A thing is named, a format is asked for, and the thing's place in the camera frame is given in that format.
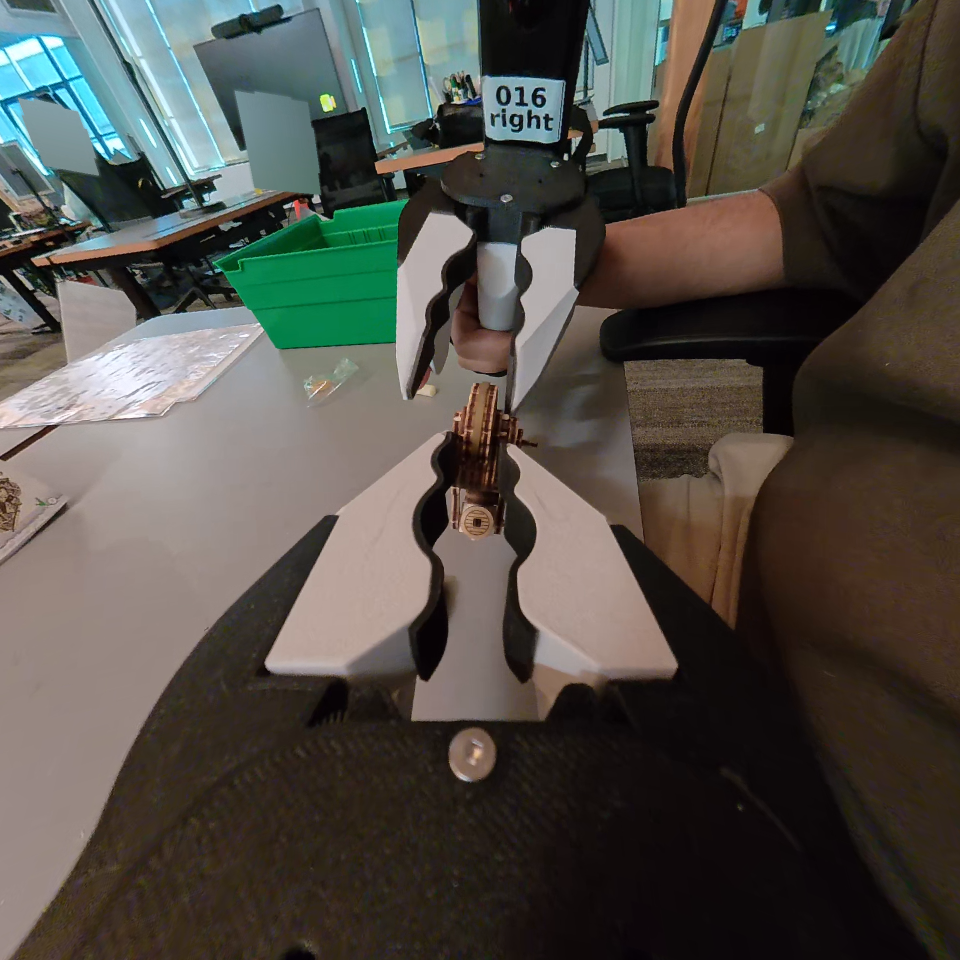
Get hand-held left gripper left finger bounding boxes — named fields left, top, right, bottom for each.
left=264, top=432, right=460, bottom=682

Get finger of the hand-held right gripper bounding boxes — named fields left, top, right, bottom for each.
left=508, top=226, right=582, bottom=411
left=394, top=212, right=480, bottom=403

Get green plastic bin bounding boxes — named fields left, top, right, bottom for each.
left=216, top=201, right=410, bottom=351

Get person's pale trousers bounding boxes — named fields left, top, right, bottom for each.
left=637, top=433, right=796, bottom=630

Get large black monitor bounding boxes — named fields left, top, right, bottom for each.
left=193, top=7, right=350, bottom=196

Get grey desk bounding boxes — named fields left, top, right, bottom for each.
left=0, top=303, right=646, bottom=960

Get person's right forearm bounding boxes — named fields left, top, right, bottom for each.
left=577, top=187, right=789, bottom=310

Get clear plastic bag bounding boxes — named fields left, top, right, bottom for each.
left=303, top=358, right=360, bottom=407

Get instruction booklet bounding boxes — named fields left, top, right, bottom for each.
left=0, top=471, right=69, bottom=565

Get black mesh office chair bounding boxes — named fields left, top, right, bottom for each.
left=311, top=108, right=376, bottom=219

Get person's right hand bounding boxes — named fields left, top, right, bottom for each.
left=448, top=287, right=519, bottom=378

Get black armrest office chair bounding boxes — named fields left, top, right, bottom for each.
left=585, top=101, right=680, bottom=222

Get white panel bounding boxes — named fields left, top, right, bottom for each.
left=56, top=279, right=138, bottom=365

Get long wooden top desk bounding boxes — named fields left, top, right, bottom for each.
left=33, top=191, right=301, bottom=320

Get person's brown shirt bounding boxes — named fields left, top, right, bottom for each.
left=738, top=0, right=960, bottom=960

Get cardboard sheets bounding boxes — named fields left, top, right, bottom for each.
left=705, top=7, right=834, bottom=198

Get wooden puzzle model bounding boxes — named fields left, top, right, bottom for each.
left=448, top=382, right=540, bottom=541

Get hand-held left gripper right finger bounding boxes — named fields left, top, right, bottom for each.
left=498, top=447, right=680, bottom=684

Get black bag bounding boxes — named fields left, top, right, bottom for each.
left=408, top=101, right=485, bottom=150

